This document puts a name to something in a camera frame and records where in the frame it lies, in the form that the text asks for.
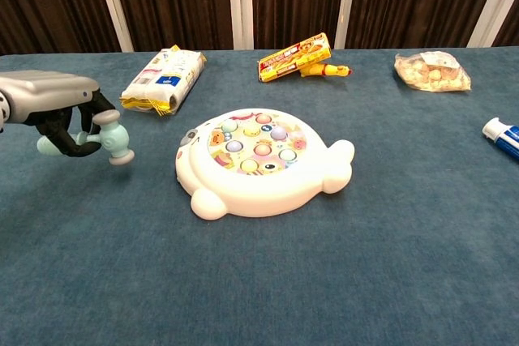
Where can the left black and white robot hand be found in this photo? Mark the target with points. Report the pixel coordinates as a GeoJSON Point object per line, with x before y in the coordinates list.
{"type": "Point", "coordinates": [44, 90]}

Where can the teal and grey toy hammer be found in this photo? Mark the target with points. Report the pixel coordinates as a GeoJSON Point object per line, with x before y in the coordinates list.
{"type": "Point", "coordinates": [113, 139]}

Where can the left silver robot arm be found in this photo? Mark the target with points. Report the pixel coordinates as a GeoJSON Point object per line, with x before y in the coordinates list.
{"type": "Point", "coordinates": [2, 113]}

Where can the white whack-a-mole toy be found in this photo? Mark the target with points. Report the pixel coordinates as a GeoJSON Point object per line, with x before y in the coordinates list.
{"type": "Point", "coordinates": [259, 192]}

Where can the white and yellow biscuit pack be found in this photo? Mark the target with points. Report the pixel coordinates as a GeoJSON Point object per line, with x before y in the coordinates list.
{"type": "Point", "coordinates": [166, 78]}

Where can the yellow curry box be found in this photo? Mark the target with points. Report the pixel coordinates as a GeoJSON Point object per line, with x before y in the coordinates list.
{"type": "Point", "coordinates": [294, 58]}

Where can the yellow rubber chicken toy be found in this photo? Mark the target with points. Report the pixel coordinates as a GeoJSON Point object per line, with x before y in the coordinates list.
{"type": "Point", "coordinates": [324, 70]}

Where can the blue felt table mat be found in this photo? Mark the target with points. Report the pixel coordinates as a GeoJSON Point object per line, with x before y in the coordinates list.
{"type": "Point", "coordinates": [259, 273]}

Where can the clear snack bag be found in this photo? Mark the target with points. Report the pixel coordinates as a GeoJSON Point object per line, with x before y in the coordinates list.
{"type": "Point", "coordinates": [431, 72]}

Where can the blue and white toothpaste tube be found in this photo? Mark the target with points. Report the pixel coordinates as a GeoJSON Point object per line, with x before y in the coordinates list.
{"type": "Point", "coordinates": [504, 137]}

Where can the white partition frame post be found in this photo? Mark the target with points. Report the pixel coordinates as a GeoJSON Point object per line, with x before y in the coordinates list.
{"type": "Point", "coordinates": [113, 5]}
{"type": "Point", "coordinates": [492, 1]}
{"type": "Point", "coordinates": [240, 1]}
{"type": "Point", "coordinates": [346, 1]}

